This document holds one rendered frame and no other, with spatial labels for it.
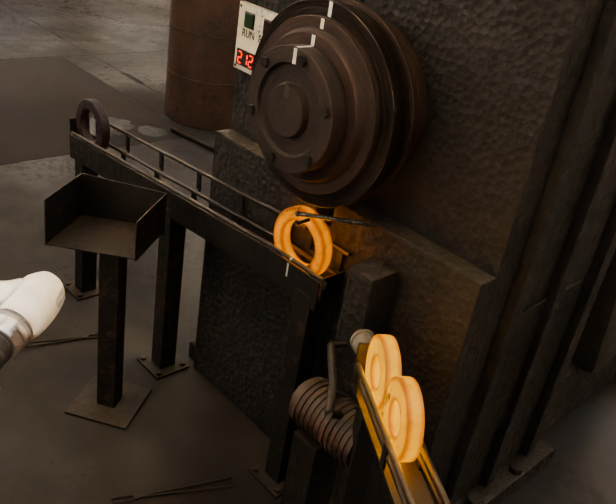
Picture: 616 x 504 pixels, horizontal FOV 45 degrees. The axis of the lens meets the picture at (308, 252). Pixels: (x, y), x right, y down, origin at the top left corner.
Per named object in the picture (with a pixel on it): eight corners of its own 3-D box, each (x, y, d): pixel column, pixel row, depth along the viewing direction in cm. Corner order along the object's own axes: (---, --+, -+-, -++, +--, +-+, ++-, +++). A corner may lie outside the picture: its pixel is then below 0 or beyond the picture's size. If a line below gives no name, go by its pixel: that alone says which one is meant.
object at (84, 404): (80, 370, 246) (81, 172, 211) (154, 390, 242) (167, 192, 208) (48, 409, 228) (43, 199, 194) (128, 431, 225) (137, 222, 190)
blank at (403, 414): (407, 361, 142) (391, 360, 142) (431, 408, 128) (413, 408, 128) (393, 427, 148) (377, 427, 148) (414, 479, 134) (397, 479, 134)
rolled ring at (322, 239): (328, 226, 176) (338, 223, 179) (278, 196, 187) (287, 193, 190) (316, 291, 185) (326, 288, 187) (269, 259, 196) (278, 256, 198)
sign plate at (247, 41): (238, 66, 209) (245, 0, 200) (299, 95, 193) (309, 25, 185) (232, 66, 207) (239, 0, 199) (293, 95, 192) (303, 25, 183)
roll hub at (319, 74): (256, 144, 181) (270, 29, 167) (335, 189, 164) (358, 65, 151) (238, 147, 177) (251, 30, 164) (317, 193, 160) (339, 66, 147)
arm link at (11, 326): (40, 344, 146) (23, 363, 141) (3, 347, 149) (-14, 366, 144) (19, 306, 142) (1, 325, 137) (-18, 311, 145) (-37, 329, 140)
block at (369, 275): (360, 335, 189) (378, 254, 178) (383, 351, 184) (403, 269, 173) (331, 348, 182) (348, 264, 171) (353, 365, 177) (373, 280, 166)
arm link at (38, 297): (41, 351, 147) (-17, 343, 150) (79, 306, 160) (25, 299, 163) (29, 308, 142) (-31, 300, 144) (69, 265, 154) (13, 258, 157)
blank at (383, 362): (387, 321, 157) (372, 320, 156) (407, 360, 143) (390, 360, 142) (375, 383, 163) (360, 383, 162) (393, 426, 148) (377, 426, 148)
